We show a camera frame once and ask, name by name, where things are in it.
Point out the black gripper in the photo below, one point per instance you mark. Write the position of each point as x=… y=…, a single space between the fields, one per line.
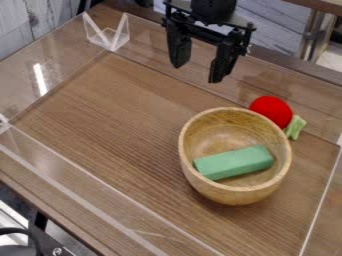
x=211 y=21

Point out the red plush fruit green leaf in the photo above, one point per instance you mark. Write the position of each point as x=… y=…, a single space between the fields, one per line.
x=279 y=111

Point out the light wooden bowl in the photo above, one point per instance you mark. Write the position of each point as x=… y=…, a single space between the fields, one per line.
x=224 y=129

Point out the metal table leg background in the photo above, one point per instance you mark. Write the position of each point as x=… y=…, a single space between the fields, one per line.
x=317 y=35

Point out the green rectangular block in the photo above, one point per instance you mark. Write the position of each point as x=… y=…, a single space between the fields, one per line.
x=236 y=162

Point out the clear acrylic corner bracket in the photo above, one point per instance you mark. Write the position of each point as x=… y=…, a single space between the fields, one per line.
x=109 y=38

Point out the clear acrylic enclosure walls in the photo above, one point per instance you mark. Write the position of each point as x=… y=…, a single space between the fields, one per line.
x=90 y=125

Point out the black table frame clamp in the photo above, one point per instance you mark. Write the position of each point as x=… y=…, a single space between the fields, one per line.
x=50 y=246

